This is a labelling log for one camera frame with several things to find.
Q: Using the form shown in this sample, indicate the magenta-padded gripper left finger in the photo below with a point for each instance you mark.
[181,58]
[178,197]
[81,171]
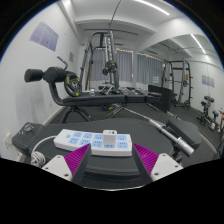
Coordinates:
[60,165]

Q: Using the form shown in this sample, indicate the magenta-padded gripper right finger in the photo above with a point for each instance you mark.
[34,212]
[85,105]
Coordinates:
[163,165]

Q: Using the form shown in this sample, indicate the small white charger block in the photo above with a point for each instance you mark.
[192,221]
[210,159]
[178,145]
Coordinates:
[109,137]

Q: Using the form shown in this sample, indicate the silver barbell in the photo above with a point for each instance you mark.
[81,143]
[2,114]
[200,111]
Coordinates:
[180,143]

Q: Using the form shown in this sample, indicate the white power strip blue sockets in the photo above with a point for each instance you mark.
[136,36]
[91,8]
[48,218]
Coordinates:
[80,140]

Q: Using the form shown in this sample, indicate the small black padded seat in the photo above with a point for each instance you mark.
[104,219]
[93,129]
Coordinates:
[185,131]

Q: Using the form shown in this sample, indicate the large black padded bench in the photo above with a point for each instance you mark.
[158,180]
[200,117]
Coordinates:
[140,128]

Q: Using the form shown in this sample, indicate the black box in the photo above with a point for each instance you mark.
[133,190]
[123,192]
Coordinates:
[160,98]

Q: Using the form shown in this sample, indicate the black roller exercise machine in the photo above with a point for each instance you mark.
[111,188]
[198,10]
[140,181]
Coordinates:
[205,106]

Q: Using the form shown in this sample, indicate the person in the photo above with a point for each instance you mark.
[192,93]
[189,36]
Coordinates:
[221,120]

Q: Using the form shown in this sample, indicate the black adjustable bench with rollers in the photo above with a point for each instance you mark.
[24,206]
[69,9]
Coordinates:
[96,99]

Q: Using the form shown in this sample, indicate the black squat rack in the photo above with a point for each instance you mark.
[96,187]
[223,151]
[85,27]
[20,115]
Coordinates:
[184,83]

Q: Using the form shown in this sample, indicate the white paper sign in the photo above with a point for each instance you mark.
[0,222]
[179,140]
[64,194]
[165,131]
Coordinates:
[155,79]

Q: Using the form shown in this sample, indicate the dumbbells group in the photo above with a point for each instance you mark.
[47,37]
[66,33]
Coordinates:
[116,90]

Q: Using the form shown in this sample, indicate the wide grey curtain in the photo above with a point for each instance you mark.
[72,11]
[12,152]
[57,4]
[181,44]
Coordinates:
[125,65]

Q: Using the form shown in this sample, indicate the small black yellow weight plate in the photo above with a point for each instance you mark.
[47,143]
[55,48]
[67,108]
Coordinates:
[107,68]

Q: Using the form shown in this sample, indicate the black multi-gym rack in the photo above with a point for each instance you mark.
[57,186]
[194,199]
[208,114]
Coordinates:
[111,50]

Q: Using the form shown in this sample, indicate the short ceiling strip light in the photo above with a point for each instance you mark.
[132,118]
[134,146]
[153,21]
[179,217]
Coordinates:
[198,43]

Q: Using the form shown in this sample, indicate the long ceiling strip light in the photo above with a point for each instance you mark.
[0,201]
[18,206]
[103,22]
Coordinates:
[151,6]

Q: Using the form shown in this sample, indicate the white wall socket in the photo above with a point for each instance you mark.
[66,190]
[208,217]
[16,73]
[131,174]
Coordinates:
[6,139]

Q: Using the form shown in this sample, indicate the small purple wall poster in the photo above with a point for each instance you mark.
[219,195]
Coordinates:
[208,81]

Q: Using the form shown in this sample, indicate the small brown wall sign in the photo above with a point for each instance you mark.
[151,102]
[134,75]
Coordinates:
[71,57]

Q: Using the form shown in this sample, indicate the large purple wall poster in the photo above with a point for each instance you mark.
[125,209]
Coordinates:
[44,36]

